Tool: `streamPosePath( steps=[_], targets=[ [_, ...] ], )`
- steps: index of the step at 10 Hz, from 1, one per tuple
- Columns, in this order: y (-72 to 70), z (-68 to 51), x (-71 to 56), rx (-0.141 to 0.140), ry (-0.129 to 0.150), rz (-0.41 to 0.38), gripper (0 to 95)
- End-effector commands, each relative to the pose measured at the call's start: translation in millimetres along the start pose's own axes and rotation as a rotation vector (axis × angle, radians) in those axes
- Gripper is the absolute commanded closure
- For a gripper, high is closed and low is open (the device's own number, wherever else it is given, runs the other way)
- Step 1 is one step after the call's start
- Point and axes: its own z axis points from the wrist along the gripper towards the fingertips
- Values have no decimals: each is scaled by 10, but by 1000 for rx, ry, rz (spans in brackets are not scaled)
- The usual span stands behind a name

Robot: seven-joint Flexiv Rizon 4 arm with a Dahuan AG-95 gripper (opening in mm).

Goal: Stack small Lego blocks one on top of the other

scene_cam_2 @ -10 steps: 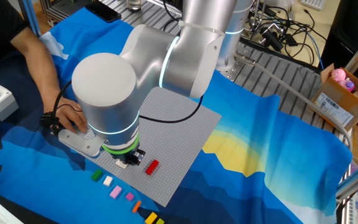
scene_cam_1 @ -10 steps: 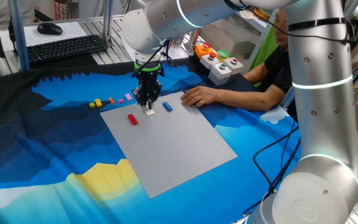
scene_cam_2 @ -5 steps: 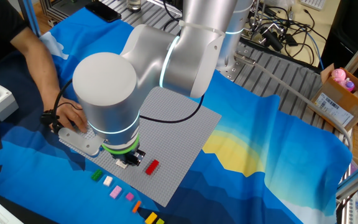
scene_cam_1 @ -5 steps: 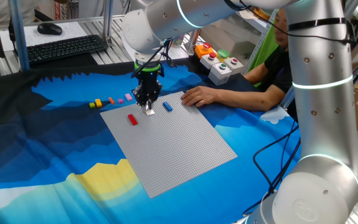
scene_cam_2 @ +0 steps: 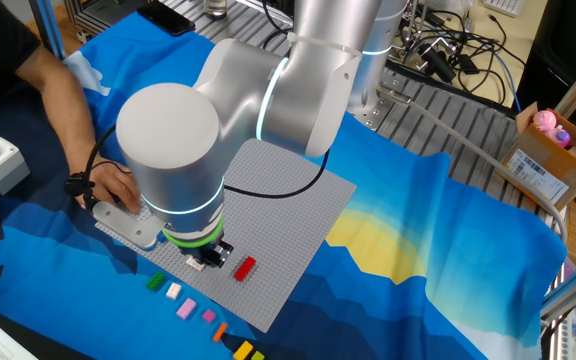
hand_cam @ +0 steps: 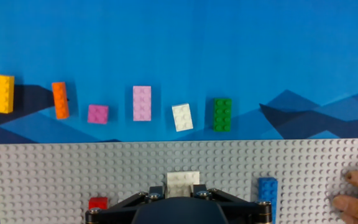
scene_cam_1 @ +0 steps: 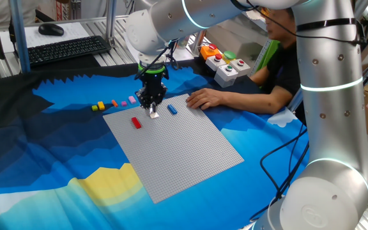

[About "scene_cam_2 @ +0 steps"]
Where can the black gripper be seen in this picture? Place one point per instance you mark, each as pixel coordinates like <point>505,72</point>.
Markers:
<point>207,250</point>

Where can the large white Lego plate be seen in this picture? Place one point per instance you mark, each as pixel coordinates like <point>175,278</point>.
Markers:
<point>194,264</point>

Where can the red Lego brick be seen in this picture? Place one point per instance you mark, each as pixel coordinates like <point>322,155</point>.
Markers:
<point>245,269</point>

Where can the gray Lego baseplate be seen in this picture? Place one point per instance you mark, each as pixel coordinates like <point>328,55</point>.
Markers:
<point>288,225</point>

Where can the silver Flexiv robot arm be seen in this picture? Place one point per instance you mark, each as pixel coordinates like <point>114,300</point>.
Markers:
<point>168,140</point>

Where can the person's left forearm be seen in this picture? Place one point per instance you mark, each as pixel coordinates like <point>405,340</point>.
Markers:
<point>63,100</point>

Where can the small white Lego brick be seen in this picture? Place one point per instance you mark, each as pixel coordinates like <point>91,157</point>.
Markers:
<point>173,291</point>

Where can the light pink Lego brick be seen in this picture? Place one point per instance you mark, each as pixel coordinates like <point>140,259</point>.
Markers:
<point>186,308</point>

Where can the small magenta Lego brick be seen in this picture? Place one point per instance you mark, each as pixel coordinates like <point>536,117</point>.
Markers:
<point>209,316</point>

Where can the orange Lego brick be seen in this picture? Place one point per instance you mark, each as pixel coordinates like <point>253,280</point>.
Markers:
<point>219,332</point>

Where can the yellow Lego brick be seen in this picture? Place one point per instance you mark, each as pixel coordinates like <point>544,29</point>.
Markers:
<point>243,351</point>

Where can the lime green Lego brick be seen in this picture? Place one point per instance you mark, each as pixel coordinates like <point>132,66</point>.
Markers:
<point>257,356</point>

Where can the person's left hand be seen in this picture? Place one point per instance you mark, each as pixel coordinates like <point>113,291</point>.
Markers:
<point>113,185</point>

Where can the blue landscape print cloth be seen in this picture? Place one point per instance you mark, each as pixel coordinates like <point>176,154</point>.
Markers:
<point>393,225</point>

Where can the black smartphone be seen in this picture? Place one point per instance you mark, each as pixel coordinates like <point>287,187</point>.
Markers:
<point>165,17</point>

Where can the clear drinking glass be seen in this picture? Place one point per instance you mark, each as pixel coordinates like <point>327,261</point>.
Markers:
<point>215,7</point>

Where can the open cardboard box with label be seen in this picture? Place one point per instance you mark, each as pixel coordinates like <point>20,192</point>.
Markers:
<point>543,155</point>

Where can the pink pig toy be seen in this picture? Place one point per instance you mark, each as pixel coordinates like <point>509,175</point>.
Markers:
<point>544,120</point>

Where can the purple toy bottle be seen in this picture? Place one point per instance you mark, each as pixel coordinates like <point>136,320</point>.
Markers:
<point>562,137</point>

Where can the white keyboard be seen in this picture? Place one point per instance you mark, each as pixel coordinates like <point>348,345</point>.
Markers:
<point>505,6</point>

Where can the black cabinet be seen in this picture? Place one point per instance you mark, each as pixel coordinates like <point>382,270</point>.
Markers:
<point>568,40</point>

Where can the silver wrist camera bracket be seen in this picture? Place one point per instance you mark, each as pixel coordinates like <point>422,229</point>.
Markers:
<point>128,225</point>

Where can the aluminium frame rail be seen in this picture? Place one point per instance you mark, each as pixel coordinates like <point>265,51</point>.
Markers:
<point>575,285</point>

